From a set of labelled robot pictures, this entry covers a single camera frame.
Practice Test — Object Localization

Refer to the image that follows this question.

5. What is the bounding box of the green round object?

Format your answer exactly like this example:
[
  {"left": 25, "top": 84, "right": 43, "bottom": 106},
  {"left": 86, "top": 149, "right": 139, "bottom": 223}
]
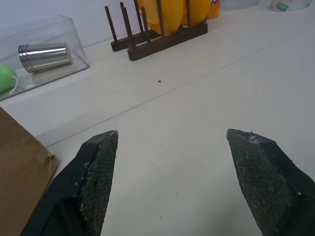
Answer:
[{"left": 0, "top": 63, "right": 18, "bottom": 94}]

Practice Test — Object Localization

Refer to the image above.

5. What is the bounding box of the orange bottle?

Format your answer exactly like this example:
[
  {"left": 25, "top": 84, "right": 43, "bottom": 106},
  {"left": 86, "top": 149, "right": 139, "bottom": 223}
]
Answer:
[{"left": 206, "top": 0, "right": 221, "bottom": 20}]

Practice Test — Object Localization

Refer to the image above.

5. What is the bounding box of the dark wooden dish rack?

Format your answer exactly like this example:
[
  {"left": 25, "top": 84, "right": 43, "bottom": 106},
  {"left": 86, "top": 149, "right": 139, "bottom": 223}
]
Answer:
[{"left": 104, "top": 0, "right": 209, "bottom": 61}]

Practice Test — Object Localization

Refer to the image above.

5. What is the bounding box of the stainless steel cup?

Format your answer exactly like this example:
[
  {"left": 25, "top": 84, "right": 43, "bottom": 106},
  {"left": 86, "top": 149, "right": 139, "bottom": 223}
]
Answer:
[{"left": 17, "top": 43, "right": 73, "bottom": 74}]

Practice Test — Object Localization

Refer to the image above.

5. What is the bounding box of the yellow plastic plate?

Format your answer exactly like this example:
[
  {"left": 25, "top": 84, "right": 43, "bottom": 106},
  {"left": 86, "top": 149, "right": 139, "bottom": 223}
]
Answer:
[{"left": 136, "top": 0, "right": 212, "bottom": 35}]

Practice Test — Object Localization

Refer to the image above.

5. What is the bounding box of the brown cardboard box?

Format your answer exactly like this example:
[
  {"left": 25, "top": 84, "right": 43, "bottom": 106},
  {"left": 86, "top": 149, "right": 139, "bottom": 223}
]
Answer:
[{"left": 0, "top": 106, "right": 60, "bottom": 236}]

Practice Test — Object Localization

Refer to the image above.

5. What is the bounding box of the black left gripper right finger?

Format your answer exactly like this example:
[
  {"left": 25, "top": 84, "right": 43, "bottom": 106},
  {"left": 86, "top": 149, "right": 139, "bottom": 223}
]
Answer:
[{"left": 226, "top": 128, "right": 315, "bottom": 236}]

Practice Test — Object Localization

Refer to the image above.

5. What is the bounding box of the clear plastic box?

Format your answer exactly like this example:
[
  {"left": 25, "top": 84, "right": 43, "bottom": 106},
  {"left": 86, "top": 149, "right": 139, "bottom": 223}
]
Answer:
[{"left": 0, "top": 14, "right": 90, "bottom": 101}]

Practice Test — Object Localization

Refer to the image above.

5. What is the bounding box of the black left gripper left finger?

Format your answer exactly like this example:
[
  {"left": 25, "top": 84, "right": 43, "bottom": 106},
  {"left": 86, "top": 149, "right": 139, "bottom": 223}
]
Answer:
[{"left": 21, "top": 130, "right": 119, "bottom": 236}]

